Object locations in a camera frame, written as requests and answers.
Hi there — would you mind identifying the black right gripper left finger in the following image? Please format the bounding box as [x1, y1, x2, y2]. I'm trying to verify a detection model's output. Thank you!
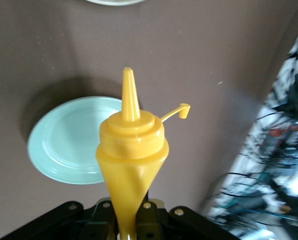
[1, 198, 122, 240]

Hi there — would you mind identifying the beige plate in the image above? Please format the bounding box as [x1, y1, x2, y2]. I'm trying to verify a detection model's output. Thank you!
[85, 0, 148, 6]

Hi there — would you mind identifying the mint green plate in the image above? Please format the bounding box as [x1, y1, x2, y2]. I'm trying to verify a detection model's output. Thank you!
[27, 96, 123, 186]

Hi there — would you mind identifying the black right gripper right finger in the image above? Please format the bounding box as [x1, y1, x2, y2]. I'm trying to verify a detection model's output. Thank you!
[135, 199, 242, 240]

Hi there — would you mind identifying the yellow squeeze bottle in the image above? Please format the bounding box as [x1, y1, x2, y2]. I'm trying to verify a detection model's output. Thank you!
[95, 67, 191, 240]

